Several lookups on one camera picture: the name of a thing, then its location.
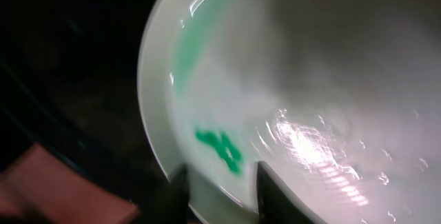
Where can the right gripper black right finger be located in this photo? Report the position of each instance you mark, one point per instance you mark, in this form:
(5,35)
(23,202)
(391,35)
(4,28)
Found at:
(277,203)

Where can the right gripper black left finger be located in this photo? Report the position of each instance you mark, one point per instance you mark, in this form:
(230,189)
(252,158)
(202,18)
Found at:
(169,204)

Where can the pale green plate bottom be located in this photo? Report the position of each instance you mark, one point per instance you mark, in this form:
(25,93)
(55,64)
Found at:
(340,99)

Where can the round black tray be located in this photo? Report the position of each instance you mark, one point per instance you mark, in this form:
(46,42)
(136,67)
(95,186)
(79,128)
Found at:
(68,81)

